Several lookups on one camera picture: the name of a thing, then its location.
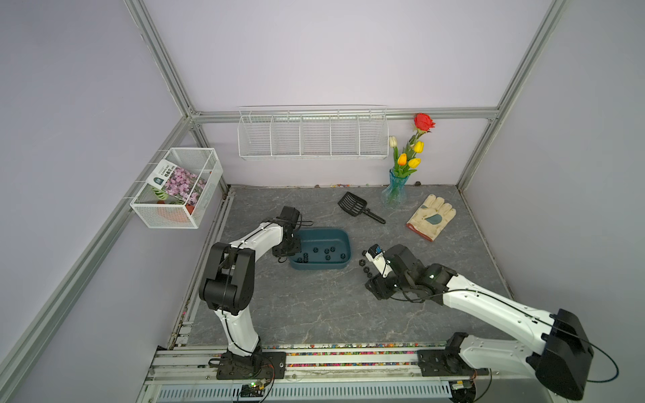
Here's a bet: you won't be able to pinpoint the pink flower packet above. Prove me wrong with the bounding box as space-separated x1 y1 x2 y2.
145 160 207 207

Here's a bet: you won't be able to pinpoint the black plastic scoop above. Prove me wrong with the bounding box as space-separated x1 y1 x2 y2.
338 191 386 224

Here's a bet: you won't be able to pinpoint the teal plastic storage box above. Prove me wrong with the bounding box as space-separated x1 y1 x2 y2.
289 228 352 270

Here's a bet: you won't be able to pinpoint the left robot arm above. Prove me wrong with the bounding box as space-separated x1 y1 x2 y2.
198 207 302 381

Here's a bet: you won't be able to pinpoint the white wire basket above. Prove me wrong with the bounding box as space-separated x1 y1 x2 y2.
130 147 223 229

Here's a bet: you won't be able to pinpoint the white wire wall shelf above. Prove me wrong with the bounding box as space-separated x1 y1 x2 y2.
237 105 390 160

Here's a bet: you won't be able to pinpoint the metal base rail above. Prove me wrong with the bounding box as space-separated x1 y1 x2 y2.
135 343 578 403

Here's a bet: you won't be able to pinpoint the cream work glove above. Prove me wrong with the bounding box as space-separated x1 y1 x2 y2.
406 194 456 242

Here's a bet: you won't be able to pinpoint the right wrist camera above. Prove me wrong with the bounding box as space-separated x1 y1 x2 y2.
365 244 392 278

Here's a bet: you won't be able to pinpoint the red and yellow flowers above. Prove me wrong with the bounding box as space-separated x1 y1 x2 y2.
388 114 436 179

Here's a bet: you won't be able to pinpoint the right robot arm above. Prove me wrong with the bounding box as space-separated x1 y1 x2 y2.
361 244 601 401

